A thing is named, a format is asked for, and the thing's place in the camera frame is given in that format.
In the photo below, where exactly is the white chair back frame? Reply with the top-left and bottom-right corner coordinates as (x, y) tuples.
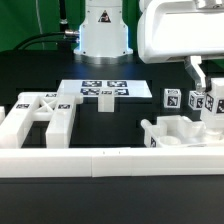
(0, 92), (83, 149)

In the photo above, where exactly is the black cable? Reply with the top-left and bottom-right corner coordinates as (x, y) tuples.
(13, 29), (81, 51)

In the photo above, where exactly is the white base tag plate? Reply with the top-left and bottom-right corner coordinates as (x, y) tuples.
(57, 80), (152, 112)

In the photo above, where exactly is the white left fence piece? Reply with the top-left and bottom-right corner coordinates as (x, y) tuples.
(0, 106), (5, 124)

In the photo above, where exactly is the white chair seat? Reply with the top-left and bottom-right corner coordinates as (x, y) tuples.
(141, 115), (224, 148)

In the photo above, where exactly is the black pole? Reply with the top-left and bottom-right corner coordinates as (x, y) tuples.
(58, 0), (68, 32)

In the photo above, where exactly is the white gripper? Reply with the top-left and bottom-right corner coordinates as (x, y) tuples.
(137, 0), (224, 92)

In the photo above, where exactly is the white front fence bar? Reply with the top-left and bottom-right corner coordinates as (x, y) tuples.
(0, 147), (224, 178)

